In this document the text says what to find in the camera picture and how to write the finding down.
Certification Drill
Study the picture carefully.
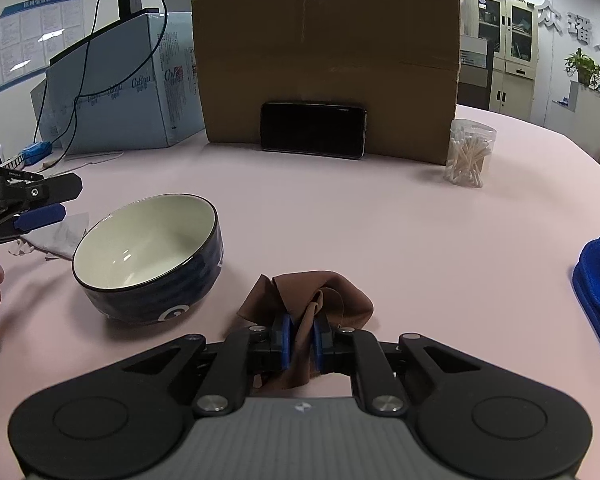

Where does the brown cleaning cloth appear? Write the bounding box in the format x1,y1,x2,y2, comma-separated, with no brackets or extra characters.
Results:
237,271,374,393

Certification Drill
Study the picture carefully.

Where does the wall notice board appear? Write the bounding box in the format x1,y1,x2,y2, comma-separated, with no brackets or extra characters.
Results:
0,0,84,92

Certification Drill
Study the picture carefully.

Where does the black smartphone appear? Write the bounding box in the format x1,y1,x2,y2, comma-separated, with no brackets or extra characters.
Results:
259,102,367,159

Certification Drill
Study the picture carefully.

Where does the beige filing cabinet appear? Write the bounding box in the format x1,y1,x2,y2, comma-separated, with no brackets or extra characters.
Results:
464,0,539,120

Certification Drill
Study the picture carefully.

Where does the black cable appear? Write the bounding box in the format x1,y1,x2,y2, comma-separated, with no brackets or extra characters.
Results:
32,0,169,168

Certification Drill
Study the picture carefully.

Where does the dark blue ceramic bowl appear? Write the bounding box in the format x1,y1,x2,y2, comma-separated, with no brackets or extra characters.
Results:
72,193,224,325

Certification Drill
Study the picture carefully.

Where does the blue connector device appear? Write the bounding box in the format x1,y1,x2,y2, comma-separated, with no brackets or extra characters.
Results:
20,141,53,167

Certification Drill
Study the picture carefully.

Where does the black power adapter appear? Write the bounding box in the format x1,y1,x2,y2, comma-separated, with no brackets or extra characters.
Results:
118,0,143,21

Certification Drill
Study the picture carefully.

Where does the large brown cardboard box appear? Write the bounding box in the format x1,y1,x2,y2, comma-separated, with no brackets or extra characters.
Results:
192,0,460,165

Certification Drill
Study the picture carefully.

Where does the green potted plant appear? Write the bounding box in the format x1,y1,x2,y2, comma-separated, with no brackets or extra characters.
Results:
565,48,600,92

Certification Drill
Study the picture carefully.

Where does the white reception counter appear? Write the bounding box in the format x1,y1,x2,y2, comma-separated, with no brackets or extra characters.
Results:
545,80,600,159

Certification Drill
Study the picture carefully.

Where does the clear cotton swab jar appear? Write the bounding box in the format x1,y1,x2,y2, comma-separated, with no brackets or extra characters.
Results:
443,119,496,188

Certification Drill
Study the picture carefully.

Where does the white crumpled tissue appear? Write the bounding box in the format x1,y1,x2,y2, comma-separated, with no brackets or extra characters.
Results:
8,212,90,260

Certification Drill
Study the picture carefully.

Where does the light blue printed box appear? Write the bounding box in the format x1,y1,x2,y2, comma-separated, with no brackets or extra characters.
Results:
31,12,204,155

